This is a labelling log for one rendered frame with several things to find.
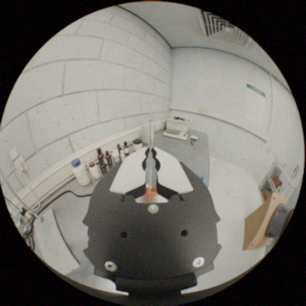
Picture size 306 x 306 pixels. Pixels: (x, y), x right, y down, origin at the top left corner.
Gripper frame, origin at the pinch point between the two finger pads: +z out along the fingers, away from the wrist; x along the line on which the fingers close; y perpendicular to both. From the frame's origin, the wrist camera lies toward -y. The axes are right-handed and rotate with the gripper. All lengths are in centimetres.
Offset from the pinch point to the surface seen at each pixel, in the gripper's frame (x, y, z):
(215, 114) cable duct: 95, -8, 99
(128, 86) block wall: -17, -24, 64
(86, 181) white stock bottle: -30.3, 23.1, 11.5
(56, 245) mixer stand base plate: -33.7, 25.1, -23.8
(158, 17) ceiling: 6, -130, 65
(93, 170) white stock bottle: -26.4, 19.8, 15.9
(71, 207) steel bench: -33.7, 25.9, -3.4
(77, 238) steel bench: -25.2, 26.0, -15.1
